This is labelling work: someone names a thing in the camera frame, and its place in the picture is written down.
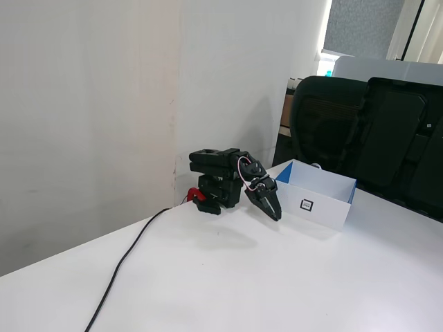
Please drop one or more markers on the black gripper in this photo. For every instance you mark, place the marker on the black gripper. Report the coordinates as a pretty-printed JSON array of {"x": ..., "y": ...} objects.
[{"x": 261, "y": 196}]

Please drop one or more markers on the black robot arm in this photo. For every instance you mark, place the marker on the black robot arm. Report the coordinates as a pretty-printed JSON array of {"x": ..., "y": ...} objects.
[{"x": 211, "y": 162}]

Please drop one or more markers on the blue and white cardboard box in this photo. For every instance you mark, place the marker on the blue and white cardboard box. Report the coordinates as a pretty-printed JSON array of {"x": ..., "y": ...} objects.
[{"x": 322, "y": 211}]

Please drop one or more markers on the small silver object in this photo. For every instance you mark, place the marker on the small silver object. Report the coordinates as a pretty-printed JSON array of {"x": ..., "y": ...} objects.
[{"x": 316, "y": 165}]

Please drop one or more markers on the red table clamp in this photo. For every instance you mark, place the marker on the red table clamp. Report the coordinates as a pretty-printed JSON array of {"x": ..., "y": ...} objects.
[{"x": 192, "y": 193}]

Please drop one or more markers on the black mesh office chair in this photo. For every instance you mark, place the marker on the black mesh office chair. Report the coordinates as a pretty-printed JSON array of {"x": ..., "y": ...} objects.
[{"x": 322, "y": 138}]

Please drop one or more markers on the gray window blind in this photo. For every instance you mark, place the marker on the gray window blind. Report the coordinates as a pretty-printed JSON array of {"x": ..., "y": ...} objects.
[{"x": 360, "y": 24}]

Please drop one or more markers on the black window frame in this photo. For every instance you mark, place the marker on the black window frame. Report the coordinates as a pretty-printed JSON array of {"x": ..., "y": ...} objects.
[{"x": 413, "y": 27}]

